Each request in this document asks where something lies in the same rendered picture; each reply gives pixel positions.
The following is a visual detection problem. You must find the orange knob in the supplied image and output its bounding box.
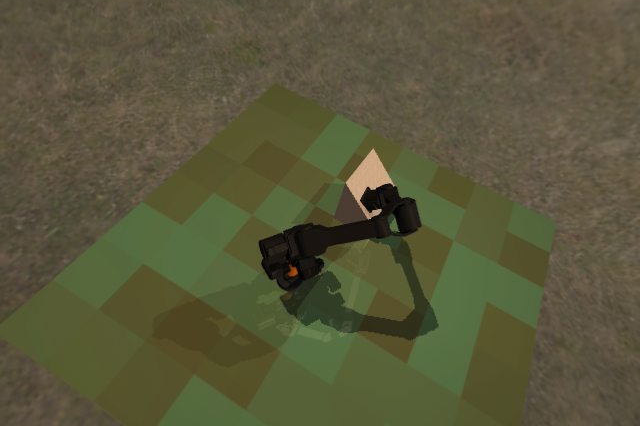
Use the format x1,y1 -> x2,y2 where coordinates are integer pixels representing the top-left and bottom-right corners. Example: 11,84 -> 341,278
286,264 -> 298,276

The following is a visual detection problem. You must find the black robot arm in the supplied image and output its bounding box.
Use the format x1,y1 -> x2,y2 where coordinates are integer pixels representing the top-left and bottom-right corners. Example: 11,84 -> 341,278
259,183 -> 421,281

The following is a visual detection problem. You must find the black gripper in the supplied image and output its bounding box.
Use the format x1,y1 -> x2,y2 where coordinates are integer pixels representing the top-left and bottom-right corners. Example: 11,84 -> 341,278
261,253 -> 294,280

